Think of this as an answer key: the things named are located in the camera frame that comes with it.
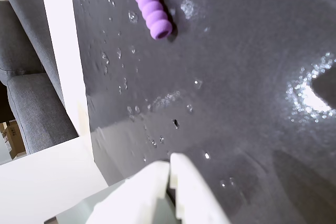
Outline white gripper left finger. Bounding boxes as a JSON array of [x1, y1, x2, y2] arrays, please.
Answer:
[[86, 161, 171, 224]]

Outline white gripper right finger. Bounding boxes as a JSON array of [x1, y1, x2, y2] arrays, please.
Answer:
[[170, 152, 232, 224]]

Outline purple ribbed foam pen grip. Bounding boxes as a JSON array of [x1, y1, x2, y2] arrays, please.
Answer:
[[129, 0, 174, 41]]

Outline black table mat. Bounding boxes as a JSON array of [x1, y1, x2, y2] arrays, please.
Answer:
[[68, 0, 336, 224]]

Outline brown cardboard box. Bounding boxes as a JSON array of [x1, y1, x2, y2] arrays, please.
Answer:
[[0, 120, 27, 161]]

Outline grey fabric chair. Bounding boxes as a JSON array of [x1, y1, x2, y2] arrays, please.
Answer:
[[0, 0, 80, 154]]

